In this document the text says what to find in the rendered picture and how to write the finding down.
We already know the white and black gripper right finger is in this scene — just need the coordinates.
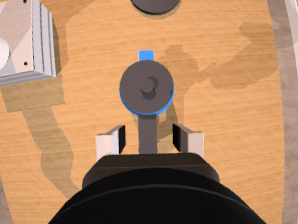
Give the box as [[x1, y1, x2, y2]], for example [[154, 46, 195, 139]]
[[173, 124, 204, 159]]

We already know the blue kettle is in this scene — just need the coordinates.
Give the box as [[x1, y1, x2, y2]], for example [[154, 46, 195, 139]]
[[119, 50, 175, 154]]

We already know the black round disc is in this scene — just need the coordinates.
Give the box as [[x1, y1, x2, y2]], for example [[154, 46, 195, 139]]
[[130, 0, 179, 15]]

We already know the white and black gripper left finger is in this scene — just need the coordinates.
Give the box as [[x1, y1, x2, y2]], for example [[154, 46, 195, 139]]
[[95, 125, 126, 161]]

